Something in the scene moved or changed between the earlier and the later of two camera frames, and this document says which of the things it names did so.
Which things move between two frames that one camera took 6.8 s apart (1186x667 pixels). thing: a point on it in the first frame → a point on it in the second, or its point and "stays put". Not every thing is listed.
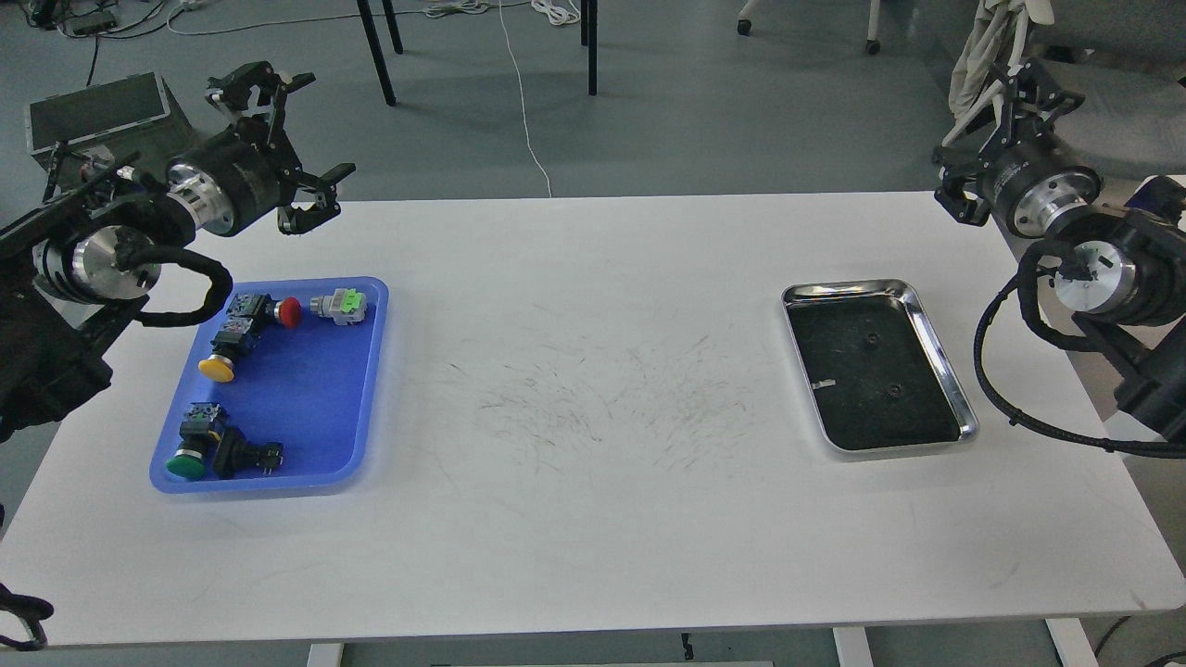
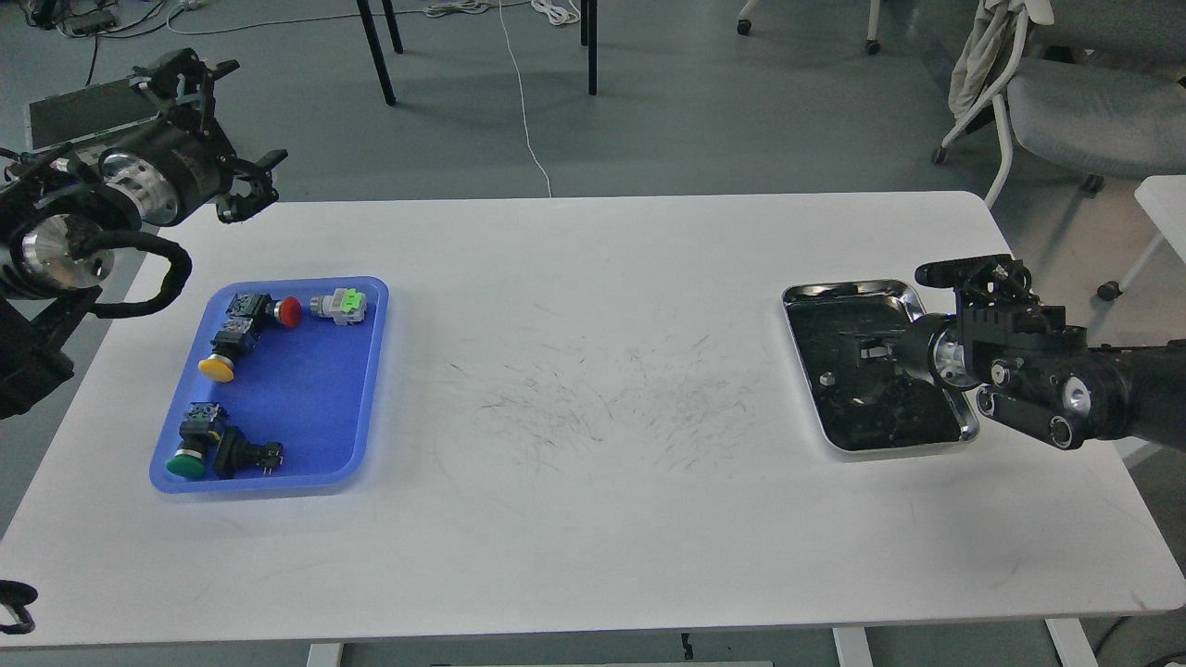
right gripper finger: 1038,102 → 876,349
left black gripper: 250,171 → 177,169
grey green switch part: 345,307 stays put
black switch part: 236,457 stays put
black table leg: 369,25 stays put
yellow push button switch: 233,339 stays put
